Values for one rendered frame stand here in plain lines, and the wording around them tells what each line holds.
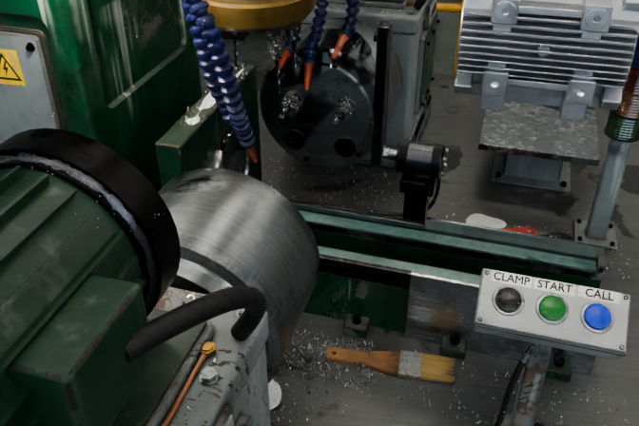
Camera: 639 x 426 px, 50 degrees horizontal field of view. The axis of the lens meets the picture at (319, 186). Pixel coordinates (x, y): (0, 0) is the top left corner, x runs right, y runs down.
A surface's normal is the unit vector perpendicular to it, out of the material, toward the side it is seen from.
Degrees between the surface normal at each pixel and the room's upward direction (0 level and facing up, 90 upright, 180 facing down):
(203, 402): 0
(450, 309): 90
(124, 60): 90
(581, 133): 0
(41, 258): 41
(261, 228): 36
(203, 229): 13
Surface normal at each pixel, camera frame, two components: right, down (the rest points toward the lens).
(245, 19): 0.00, 0.55
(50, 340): 0.00, -0.84
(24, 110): -0.29, 0.52
